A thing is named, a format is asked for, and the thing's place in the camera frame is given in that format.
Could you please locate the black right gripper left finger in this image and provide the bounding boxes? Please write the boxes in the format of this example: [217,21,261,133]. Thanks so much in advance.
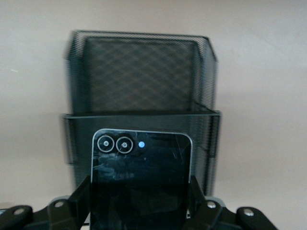
[0,176,92,230]

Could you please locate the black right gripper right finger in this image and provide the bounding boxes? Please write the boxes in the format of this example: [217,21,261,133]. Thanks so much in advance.
[187,177,279,230]

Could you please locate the small black flip phone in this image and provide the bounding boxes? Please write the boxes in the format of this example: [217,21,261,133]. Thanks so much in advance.
[90,128,193,230]

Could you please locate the black wire mesh organizer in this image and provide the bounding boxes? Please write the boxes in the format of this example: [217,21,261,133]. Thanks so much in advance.
[59,29,223,196]

